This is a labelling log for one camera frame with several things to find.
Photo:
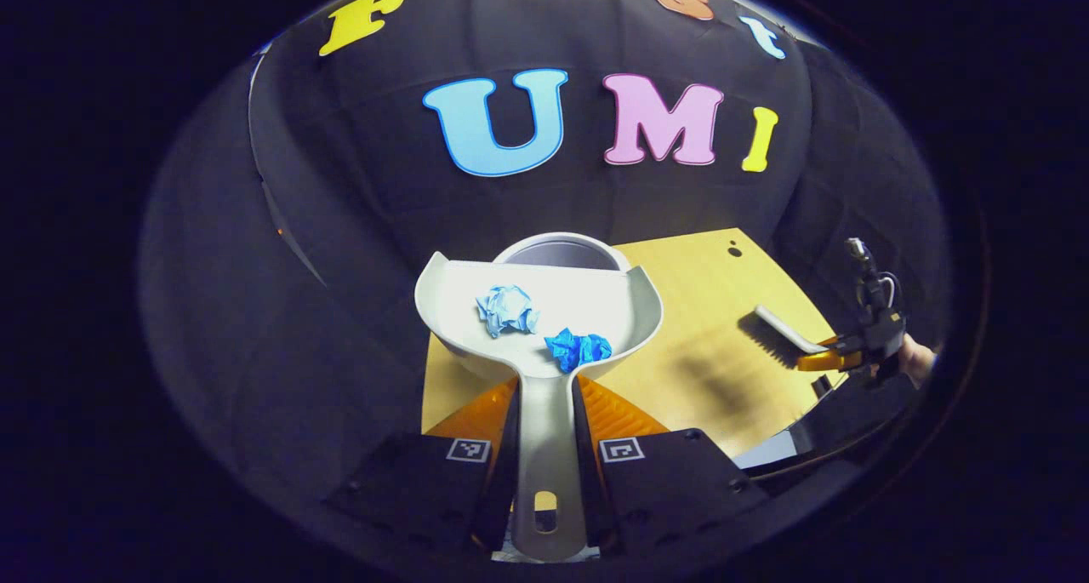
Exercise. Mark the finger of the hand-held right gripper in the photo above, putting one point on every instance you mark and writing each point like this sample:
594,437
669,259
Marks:
829,357

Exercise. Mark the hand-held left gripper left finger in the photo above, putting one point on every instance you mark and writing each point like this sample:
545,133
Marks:
502,481

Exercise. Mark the dark blue paper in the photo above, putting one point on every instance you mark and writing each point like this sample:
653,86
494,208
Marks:
577,347

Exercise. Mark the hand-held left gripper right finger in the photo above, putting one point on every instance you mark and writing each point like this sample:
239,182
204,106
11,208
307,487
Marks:
591,481

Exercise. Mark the small white broom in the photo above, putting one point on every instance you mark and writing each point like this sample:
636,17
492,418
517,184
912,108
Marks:
783,332

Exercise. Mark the light blue paper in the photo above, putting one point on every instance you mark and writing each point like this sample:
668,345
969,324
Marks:
509,309

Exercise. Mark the small white dustpan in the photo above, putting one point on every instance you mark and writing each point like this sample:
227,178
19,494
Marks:
544,413

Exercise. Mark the grey ribbed garbage bin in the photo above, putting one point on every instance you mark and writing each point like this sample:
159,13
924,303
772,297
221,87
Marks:
553,251

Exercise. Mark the wooden desktop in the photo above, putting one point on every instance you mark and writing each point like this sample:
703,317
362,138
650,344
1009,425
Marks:
698,328

